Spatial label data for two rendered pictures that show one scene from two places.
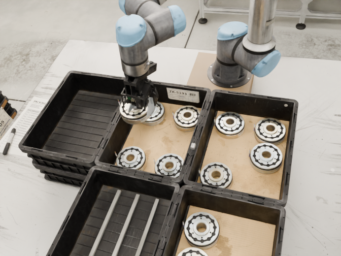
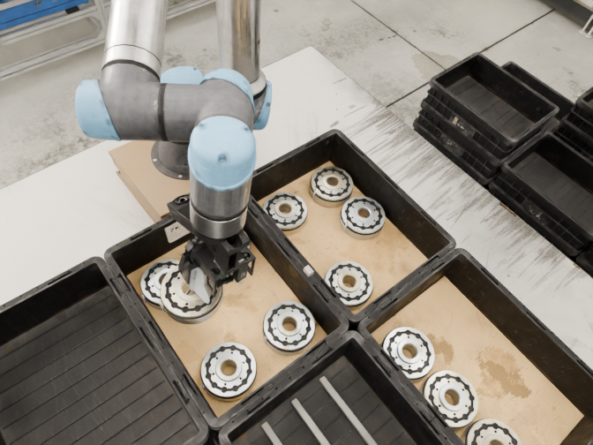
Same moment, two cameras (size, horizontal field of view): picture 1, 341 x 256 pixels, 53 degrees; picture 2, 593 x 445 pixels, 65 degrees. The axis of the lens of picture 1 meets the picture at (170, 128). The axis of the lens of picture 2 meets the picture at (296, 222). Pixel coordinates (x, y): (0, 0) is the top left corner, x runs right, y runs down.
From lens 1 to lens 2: 64 cm
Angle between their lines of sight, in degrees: 40
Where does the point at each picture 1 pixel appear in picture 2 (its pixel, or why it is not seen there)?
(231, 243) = (439, 335)
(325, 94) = (298, 110)
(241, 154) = (333, 236)
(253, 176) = (371, 248)
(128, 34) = (247, 158)
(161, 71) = (63, 220)
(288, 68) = not seen: hidden behind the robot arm
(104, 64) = not seen: outside the picture
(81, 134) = (87, 422)
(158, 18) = (233, 104)
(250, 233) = (439, 305)
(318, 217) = not seen: hidden behind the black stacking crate
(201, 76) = (158, 182)
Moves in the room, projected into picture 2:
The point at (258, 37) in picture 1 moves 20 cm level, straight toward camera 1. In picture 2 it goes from (250, 72) to (316, 126)
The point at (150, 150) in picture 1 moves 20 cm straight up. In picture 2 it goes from (229, 331) to (225, 289)
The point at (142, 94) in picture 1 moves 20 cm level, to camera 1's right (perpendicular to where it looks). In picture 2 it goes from (243, 252) to (302, 162)
